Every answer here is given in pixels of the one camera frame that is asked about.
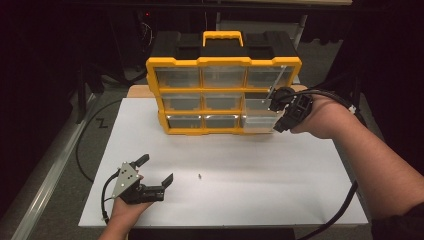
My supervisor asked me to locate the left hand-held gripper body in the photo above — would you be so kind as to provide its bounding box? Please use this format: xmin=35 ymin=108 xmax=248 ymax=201
xmin=111 ymin=161 xmax=166 ymax=205

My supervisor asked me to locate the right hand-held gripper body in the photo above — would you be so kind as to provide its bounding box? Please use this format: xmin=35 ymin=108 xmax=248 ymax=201
xmin=267 ymin=65 xmax=314 ymax=132

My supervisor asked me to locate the clear plastic drawer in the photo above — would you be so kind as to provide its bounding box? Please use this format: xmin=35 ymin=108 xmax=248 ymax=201
xmin=240 ymin=98 xmax=285 ymax=132

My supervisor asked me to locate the yellow black organizer cabinet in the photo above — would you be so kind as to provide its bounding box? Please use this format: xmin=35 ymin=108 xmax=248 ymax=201
xmin=145 ymin=30 xmax=303 ymax=136

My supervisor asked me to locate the person's right hand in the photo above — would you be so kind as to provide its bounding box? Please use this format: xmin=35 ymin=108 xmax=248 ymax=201
xmin=289 ymin=94 xmax=352 ymax=140

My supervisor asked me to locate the person's left hand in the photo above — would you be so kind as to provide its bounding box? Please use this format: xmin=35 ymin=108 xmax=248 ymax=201
xmin=109 ymin=198 xmax=155 ymax=220

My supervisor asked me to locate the white table sheet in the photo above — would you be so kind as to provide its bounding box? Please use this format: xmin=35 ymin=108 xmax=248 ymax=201
xmin=78 ymin=96 xmax=369 ymax=229

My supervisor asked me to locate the grid of clear drawers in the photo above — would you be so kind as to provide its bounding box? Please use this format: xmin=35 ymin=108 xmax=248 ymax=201
xmin=154 ymin=65 xmax=296 ymax=129

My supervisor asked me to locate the black device with red light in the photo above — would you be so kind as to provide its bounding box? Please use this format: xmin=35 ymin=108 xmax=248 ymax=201
xmin=133 ymin=9 xmax=158 ymax=73

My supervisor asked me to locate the black sleeve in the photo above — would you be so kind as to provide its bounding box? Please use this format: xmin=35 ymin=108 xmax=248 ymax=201
xmin=370 ymin=202 xmax=424 ymax=240

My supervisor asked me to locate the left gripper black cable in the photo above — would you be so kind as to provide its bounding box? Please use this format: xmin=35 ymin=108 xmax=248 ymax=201
xmin=101 ymin=169 xmax=121 ymax=225

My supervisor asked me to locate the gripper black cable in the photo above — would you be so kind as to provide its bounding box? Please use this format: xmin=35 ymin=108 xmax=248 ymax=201
xmin=101 ymin=169 xmax=121 ymax=225
xmin=282 ymin=87 xmax=368 ymax=240

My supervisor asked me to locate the thin black floor cable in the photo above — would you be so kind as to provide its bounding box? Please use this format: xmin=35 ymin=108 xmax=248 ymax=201
xmin=75 ymin=98 xmax=124 ymax=183

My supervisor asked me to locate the aluminium frame rail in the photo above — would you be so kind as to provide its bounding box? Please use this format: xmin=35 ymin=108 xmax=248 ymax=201
xmin=9 ymin=93 xmax=101 ymax=240

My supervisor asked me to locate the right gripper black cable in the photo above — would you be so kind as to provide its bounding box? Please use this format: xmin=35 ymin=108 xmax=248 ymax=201
xmin=282 ymin=87 xmax=368 ymax=240

